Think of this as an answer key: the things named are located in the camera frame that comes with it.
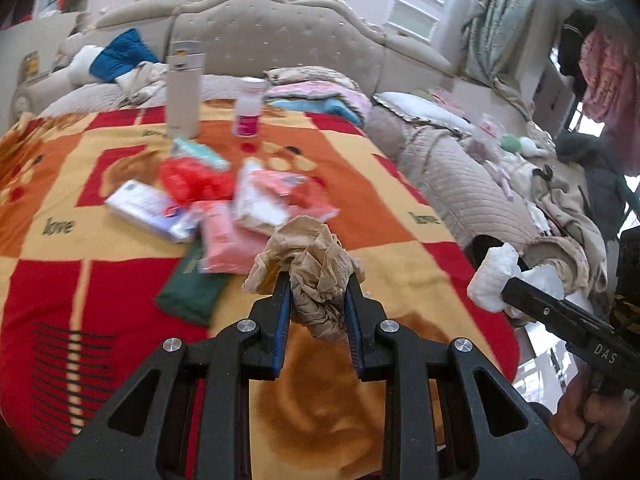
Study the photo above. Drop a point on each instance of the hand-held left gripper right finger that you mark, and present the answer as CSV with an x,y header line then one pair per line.
x,y
356,325

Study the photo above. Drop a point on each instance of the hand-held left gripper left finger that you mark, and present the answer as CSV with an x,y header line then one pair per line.
x,y
283,320

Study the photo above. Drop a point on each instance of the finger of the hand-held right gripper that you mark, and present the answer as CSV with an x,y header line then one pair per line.
x,y
540,305

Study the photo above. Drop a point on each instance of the white tissue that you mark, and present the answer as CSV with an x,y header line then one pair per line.
x,y
492,275

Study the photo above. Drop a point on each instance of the brown paper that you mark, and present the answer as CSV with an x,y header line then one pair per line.
x,y
310,260

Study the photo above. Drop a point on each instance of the black round bin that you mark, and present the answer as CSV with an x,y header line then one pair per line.
x,y
480,247

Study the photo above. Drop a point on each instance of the person's right hand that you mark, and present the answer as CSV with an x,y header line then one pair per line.
x,y
570,415

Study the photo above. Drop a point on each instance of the beige coat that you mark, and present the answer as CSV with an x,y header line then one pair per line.
x,y
570,220

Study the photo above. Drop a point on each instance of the pink packet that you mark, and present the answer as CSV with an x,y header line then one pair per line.
x,y
225,240

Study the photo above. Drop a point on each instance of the dark green packet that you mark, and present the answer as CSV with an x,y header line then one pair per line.
x,y
187,290

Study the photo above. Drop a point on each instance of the pink white wrapper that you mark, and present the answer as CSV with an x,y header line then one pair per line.
x,y
280,195

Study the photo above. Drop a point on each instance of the dark padded jacket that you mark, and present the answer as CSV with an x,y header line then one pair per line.
x,y
600,170

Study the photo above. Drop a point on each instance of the green plush toy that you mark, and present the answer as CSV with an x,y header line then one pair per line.
x,y
510,144

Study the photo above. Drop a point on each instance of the red plastic bag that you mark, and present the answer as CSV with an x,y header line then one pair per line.
x,y
187,180

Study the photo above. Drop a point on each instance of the clear pink jar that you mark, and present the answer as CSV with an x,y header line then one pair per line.
x,y
487,130

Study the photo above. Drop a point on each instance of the long white medicine box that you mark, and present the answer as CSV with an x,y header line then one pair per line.
x,y
140,205

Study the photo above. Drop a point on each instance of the teal white packet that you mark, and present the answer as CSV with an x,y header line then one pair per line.
x,y
200,152

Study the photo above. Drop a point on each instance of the red yellow printed blanket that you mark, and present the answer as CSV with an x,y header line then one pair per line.
x,y
100,270

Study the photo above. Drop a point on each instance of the white pill bottle pink label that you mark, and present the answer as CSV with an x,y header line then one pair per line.
x,y
247,115

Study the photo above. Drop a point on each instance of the folded pink blue blanket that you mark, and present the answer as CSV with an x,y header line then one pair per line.
x,y
325,102

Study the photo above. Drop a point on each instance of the white frilled pillow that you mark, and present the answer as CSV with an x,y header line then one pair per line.
x,y
420,107

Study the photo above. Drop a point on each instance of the pink hanging clothes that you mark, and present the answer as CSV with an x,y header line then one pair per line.
x,y
610,70

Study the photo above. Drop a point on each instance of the floral cushion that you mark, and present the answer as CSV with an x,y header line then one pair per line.
x,y
310,76

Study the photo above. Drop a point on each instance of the white thermos bottle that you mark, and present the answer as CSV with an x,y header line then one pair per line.
x,y
182,95

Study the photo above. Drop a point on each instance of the beige crumpled garment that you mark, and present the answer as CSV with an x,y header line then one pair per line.
x,y
145,82

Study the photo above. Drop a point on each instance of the beige tufted sofa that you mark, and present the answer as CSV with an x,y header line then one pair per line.
x,y
280,35

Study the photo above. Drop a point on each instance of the grey green curtain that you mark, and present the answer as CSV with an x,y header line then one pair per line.
x,y
495,20

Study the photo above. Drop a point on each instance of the blue padded jacket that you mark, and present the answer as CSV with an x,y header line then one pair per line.
x,y
125,55

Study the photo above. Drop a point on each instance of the white plush toy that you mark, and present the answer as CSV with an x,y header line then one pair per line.
x,y
82,67

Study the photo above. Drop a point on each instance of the yellow jar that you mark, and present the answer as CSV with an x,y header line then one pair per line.
x,y
31,65

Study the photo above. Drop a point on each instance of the white cabinet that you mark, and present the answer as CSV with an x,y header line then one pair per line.
x,y
30,35

